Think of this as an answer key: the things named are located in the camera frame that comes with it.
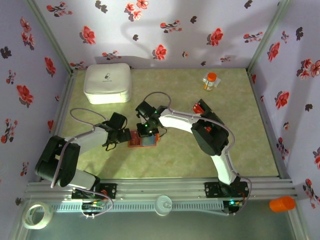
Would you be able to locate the blue grey card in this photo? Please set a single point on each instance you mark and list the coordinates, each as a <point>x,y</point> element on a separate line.
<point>148,141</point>

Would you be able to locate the red card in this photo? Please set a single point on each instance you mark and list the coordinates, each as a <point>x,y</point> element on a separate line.
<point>197,109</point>
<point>208,128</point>
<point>135,140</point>

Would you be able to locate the orange card holder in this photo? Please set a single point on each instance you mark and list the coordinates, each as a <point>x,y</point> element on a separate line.
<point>157,136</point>

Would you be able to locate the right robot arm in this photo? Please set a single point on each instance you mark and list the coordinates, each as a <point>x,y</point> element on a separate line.
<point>175,121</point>

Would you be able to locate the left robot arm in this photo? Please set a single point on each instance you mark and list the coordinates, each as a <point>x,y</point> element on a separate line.
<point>92,137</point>

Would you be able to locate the black card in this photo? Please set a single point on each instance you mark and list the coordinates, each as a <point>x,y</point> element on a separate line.
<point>207,107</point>

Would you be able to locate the white zip pouch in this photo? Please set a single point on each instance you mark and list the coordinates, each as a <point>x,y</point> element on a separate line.
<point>107,82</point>

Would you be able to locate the green circuit board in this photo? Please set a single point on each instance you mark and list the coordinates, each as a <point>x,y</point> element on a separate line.
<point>232,203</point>
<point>93,206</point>

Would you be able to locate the clear round lid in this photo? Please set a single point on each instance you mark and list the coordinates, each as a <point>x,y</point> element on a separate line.
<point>162,205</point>

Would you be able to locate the pill bottle orange cap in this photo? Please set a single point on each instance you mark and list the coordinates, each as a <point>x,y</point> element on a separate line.
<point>211,77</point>

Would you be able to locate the clear tape roll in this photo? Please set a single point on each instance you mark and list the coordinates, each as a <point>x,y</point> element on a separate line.
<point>50,215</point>

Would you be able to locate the orange plastic cup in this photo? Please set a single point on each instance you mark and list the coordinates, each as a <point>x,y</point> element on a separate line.
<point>282,204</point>

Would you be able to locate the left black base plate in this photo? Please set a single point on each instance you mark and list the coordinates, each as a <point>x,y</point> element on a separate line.
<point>111,191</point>

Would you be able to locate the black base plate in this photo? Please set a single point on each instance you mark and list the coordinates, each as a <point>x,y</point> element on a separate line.
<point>211,190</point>
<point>111,191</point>

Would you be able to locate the aluminium frame rail wide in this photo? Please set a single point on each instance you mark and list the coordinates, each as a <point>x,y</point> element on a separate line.
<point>160,187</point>

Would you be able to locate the aluminium side rail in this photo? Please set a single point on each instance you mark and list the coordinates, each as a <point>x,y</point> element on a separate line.
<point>267,125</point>
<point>63,107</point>

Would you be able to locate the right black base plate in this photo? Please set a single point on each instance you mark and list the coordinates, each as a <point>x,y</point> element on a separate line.
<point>211,190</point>

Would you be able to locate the aluminium frame post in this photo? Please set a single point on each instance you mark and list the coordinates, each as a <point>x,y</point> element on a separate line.
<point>51,37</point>
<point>268,37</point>

